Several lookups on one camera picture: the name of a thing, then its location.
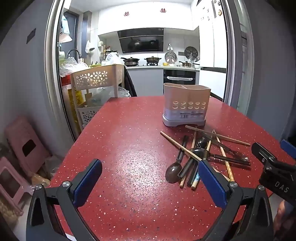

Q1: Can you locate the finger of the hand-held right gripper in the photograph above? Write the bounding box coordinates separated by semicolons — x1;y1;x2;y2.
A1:
251;142;278;167
280;139;296;160

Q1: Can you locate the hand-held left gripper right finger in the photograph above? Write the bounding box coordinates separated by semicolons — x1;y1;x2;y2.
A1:
198;159;274;241

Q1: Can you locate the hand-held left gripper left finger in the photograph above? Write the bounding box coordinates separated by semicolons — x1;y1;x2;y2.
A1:
26;159;103;241

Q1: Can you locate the wooden chopstick blue patterned end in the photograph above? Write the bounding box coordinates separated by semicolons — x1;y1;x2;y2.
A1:
191;131;214;190

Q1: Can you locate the dark long-handled utensil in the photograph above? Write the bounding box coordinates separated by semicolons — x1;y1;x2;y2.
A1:
207;156;251;165
217;144;249;161

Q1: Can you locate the dark glossy spoon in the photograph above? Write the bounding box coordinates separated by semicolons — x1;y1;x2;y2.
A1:
178;137;210;178
187;148;208;187

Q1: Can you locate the translucent brown spoon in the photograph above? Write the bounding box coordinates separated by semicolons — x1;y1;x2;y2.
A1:
165;136;189;184

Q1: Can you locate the beige plastic utensil holder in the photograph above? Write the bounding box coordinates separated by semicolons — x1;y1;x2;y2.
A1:
162;82;211;127

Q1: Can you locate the person's right hand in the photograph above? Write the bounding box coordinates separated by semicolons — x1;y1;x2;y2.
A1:
276;200;289;232

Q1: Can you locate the clear plastic floor bag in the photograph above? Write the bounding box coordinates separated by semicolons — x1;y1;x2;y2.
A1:
44;155;63;179

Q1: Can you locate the yellow patterned bag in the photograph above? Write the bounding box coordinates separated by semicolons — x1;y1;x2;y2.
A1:
67;86;82;132

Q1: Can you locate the pink plastic stool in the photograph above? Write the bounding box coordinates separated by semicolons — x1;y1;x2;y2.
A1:
0;156;31;217
5;116;50;183

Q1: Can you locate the crumpled clear plastic bag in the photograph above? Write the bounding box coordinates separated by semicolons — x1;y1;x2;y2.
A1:
87;87;131;108
59;57;89;77

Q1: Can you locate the beige perforated storage cart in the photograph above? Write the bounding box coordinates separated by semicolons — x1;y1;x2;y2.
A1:
69;64;126;135

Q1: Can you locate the black hanging cloth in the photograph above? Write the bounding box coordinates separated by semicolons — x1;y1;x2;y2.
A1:
124;65;138;98

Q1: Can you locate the black built-in oven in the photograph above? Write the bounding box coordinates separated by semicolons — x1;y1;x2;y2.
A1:
163;69;197;87

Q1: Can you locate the white refrigerator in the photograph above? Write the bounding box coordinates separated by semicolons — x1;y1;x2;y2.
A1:
192;0;228;100

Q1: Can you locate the black wok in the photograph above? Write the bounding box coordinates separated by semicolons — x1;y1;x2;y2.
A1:
120;57;141;66

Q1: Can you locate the white spice rack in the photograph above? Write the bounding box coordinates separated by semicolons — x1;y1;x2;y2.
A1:
99;50;118;61

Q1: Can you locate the black kitchen faucet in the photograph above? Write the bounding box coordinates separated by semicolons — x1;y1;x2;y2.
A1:
67;49;82;61

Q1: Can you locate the lidded cooking pot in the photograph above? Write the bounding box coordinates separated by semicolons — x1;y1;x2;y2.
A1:
144;56;162;66

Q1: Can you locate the black range hood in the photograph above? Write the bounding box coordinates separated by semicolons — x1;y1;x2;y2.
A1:
117;28;164;54

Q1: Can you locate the hanging blue white bag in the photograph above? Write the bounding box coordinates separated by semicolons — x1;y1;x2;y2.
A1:
60;17;71;42

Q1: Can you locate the round divided wall plate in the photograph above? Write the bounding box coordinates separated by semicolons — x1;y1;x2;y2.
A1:
184;46;200;61

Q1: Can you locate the dark wall panel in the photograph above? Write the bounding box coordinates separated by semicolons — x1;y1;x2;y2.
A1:
26;28;37;44

